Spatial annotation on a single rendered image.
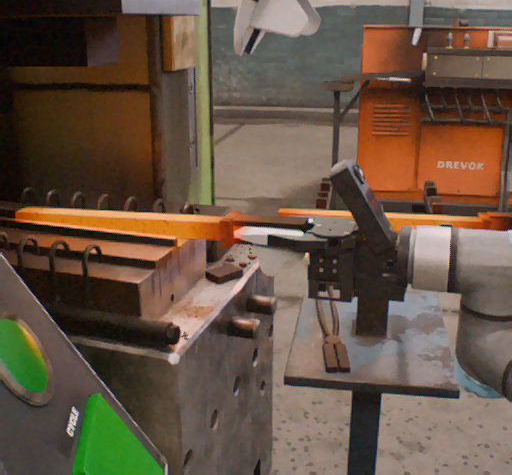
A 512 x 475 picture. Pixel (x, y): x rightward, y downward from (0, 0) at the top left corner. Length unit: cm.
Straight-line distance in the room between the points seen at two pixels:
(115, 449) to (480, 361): 46
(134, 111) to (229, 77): 750
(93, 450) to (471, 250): 47
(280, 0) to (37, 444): 39
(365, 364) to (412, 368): 8
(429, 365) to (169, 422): 57
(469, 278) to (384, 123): 359
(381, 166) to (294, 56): 425
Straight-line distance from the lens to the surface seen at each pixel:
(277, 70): 842
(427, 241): 71
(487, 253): 71
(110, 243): 82
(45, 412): 36
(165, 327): 70
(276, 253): 75
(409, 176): 435
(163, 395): 73
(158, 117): 105
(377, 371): 113
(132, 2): 68
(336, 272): 74
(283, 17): 55
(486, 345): 74
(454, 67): 412
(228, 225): 76
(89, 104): 111
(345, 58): 831
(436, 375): 114
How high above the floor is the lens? 126
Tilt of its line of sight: 18 degrees down
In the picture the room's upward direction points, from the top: straight up
